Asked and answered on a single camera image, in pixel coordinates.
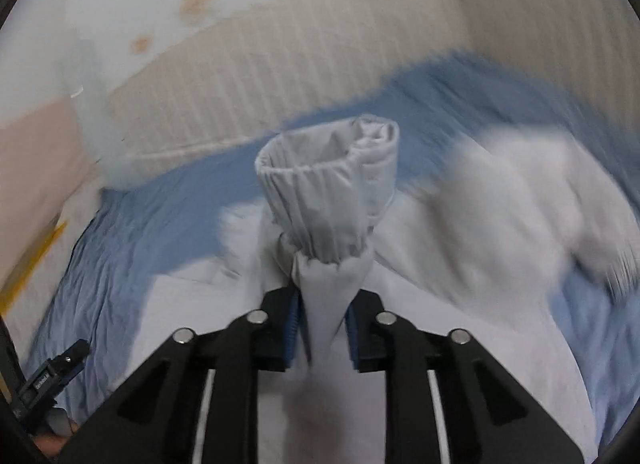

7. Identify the light grey puffer jacket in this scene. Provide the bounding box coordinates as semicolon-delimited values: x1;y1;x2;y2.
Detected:
129;116;639;463

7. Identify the yellow tape strip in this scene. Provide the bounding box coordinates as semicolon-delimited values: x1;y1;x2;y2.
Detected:
0;220;67;314

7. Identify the blue quilted bed cover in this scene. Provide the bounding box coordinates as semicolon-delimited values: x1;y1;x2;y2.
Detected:
24;53;639;444

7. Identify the clear plastic sheet on wall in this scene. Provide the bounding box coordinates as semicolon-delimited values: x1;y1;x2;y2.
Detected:
55;34;141;190

